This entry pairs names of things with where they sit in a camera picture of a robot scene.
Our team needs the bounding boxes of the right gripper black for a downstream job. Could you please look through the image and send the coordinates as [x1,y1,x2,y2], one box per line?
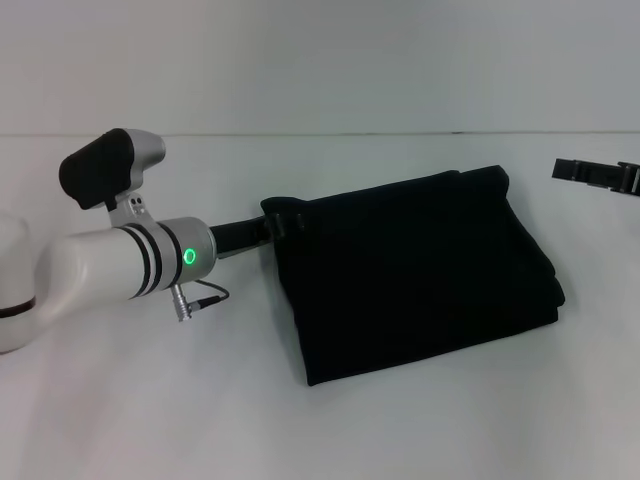
[551,156,640,198]

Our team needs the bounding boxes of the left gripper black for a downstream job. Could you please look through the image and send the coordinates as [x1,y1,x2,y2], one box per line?
[208,209,307,257]

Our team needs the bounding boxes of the black t-shirt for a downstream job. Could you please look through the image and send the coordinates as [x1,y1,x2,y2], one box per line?
[259,164,567,388]

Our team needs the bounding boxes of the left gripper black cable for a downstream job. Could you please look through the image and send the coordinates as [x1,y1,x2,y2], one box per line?
[169,279,231,324]

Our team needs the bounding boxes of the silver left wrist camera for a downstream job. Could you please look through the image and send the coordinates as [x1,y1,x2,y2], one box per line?
[58,127,167,229]

